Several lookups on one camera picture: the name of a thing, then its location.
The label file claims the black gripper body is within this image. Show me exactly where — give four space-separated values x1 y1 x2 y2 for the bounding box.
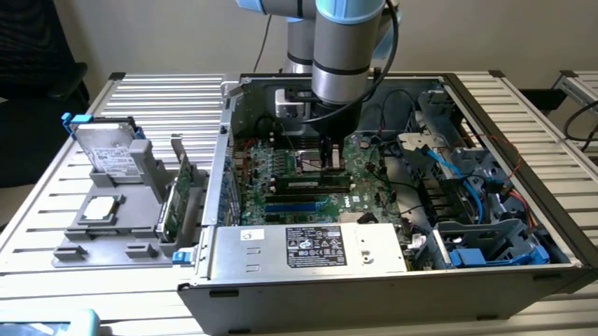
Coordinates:
309 99 363 141

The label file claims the green RAM stick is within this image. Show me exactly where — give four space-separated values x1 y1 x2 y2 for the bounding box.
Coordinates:
274 176 352 192

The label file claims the black RAM slot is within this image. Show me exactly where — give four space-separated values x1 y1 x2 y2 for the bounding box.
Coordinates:
272 188 352 197

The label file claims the CPU socket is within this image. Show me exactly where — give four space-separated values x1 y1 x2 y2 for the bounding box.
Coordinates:
290 149 328 173

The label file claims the green Dell motherboard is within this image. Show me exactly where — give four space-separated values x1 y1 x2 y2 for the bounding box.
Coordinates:
232 131 407 227

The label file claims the black expansion slot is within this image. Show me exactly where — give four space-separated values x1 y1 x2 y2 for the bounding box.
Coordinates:
262 194 328 205

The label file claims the blue expansion slot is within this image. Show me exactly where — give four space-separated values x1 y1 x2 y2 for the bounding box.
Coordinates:
264 202 324 214

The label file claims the grey metal disk bay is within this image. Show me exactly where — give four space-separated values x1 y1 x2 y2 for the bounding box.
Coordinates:
396 89 528 225

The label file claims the silver power supply unit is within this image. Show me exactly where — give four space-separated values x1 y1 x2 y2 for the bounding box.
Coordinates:
204 223 408 281

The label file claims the green graphics card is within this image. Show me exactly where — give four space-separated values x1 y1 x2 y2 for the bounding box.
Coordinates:
156 133 193 243

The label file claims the open black PC case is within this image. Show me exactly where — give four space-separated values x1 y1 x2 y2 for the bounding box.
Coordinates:
176 71 598 333

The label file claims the blue disk caddy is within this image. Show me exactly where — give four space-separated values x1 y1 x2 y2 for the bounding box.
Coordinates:
445 244 548 270

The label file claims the blue case latch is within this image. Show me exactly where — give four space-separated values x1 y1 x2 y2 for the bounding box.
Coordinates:
170 246 193 266

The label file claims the grey plastic parts rack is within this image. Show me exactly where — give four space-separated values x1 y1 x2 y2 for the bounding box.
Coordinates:
49 139 210 270

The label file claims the silver hard disk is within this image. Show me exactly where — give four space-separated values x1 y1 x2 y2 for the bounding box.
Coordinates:
73 122 141 178

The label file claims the silver CPU chip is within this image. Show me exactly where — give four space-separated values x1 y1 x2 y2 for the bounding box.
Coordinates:
77 195 117 225

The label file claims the black office chair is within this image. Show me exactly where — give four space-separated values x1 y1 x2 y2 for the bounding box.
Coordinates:
0 0 90 190

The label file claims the light blue object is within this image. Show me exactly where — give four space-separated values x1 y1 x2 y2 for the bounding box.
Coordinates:
0 308 101 336

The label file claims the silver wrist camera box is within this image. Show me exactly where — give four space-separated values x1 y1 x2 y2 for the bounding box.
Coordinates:
273 88 319 119

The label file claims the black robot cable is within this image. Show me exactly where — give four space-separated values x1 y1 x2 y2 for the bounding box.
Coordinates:
305 0 401 123

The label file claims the thin black wall cable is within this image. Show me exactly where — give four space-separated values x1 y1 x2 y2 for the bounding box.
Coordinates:
253 13 274 74

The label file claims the blue SATA wire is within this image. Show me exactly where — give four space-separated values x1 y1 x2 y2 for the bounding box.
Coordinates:
415 145 505 225

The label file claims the thin red wire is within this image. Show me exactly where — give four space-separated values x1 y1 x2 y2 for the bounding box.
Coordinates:
449 134 524 183

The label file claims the black looped cable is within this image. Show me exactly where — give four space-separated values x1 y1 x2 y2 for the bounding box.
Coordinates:
563 100 598 152

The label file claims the blue disk bracket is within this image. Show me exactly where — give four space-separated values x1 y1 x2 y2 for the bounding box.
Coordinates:
60 112 93 134

